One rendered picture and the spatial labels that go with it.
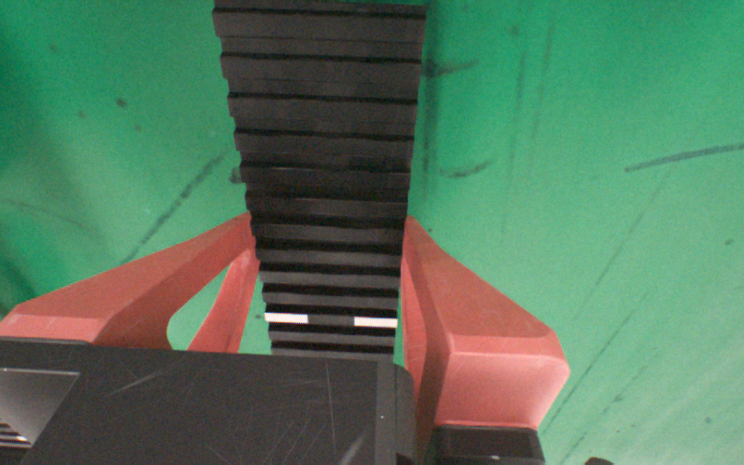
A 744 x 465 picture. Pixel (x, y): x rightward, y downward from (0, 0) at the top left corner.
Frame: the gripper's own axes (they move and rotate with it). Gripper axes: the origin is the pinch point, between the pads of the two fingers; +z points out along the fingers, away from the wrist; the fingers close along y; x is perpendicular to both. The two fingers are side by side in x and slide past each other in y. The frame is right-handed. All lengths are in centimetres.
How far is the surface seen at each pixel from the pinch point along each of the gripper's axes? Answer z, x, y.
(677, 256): 2.0, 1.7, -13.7
